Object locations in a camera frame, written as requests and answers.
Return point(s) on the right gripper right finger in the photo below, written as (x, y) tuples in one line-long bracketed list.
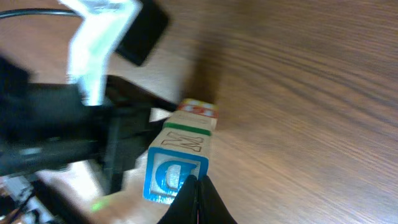
[(211, 209)]

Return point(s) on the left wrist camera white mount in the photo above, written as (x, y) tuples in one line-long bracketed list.
[(130, 28)]

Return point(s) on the wooden block butterfly picture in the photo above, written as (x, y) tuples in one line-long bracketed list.
[(190, 122)]

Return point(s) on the wooden block red side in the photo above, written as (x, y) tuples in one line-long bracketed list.
[(172, 156)]

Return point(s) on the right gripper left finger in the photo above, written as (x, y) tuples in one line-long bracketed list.
[(184, 208)]

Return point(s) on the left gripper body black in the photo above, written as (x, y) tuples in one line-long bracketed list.
[(46, 126)]

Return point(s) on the wooden block green side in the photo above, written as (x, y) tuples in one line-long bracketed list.
[(194, 102)]

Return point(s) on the wooden block baseball picture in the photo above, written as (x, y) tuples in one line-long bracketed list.
[(207, 110)]

